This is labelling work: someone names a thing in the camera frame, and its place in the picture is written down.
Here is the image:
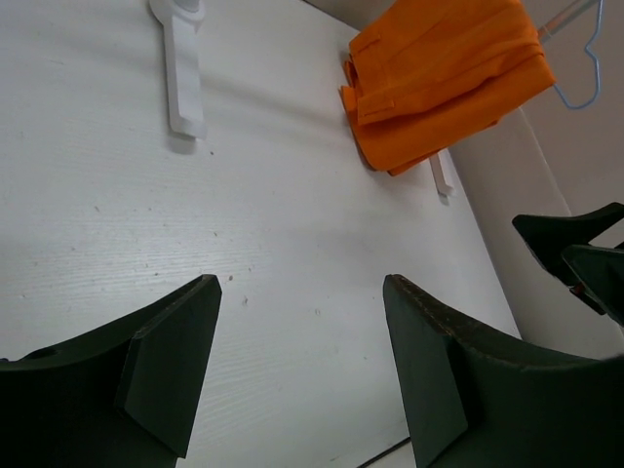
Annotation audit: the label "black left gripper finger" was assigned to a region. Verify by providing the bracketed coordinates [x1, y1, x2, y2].
[383, 274, 623, 467]
[512, 202, 623, 287]
[1, 275, 222, 467]
[563, 245, 623, 327]

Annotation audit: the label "white clothes rack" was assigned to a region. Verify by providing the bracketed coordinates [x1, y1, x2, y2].
[147, 0, 594, 206]

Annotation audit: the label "orange trousers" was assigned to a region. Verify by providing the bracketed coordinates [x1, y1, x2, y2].
[340, 0, 556, 176]

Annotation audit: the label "blue wire hanger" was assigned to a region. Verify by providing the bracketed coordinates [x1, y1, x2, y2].
[549, 0, 605, 111]

